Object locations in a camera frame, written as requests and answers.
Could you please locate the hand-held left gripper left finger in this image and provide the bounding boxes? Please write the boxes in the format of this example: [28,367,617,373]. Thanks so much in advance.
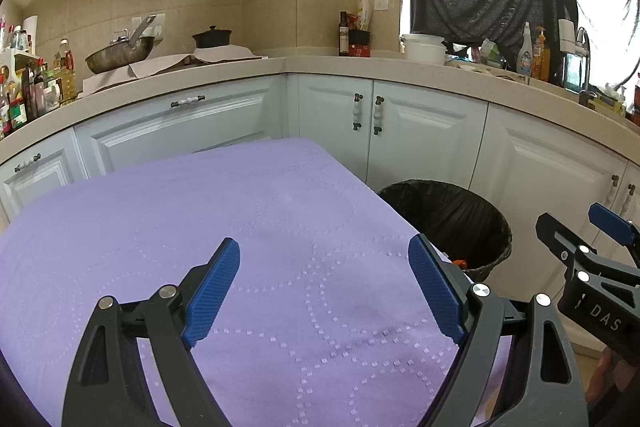
[61,237,242,427]

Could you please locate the person's right hand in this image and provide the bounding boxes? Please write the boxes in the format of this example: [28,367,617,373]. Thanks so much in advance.
[585,346,640,408]

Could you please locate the black pot with lid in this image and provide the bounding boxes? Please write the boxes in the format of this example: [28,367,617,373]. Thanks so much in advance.
[192,25,233,49]

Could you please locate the orange soap pump bottle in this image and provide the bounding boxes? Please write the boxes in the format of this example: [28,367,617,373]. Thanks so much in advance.
[532,26,551,80]

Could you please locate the paper towel roll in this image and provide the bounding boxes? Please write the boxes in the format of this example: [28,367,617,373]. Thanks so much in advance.
[21,15,40,55]

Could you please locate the white blue spray bottle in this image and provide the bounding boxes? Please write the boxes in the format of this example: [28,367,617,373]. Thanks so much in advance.
[516,22,533,75]

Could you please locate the beige stove cover sheet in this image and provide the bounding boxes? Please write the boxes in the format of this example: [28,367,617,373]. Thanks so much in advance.
[80,47,266,95]

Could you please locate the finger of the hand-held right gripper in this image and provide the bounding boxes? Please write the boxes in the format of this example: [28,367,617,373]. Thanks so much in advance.
[588,202,640,268]
[536,213,640,293]

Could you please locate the green tissue pack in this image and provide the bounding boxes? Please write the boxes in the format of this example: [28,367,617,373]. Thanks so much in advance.
[477,38,506,68]

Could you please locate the chrome faucet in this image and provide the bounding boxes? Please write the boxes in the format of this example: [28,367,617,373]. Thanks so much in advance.
[575,27,598,105]

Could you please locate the purple tablecloth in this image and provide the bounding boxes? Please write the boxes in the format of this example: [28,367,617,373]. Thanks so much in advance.
[0,137,513,427]

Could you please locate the metal wok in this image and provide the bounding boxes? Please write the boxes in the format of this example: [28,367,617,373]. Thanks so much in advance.
[84,14,157,75]

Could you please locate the bin with black liner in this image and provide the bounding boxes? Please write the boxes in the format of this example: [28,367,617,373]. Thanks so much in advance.
[376,179,513,283]

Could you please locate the black utensil holder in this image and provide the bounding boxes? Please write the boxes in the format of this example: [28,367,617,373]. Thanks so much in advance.
[348,30,373,58]

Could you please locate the tall white packet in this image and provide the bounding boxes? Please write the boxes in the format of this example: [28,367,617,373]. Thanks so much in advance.
[357,0,375,32]

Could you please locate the group of condiment bottles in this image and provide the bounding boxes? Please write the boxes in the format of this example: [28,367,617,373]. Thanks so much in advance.
[0,14,81,138]

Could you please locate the wide white cabinet door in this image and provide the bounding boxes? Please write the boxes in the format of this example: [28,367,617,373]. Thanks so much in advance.
[74,75,288,178]

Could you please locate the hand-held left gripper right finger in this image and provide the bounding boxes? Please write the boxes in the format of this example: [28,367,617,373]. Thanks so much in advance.
[407,233,590,427]

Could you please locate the white water filter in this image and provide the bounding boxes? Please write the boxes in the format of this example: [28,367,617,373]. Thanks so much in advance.
[558,19,577,52]

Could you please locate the white wall outlets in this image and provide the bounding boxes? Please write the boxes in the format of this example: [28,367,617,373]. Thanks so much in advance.
[131,13,166,42]

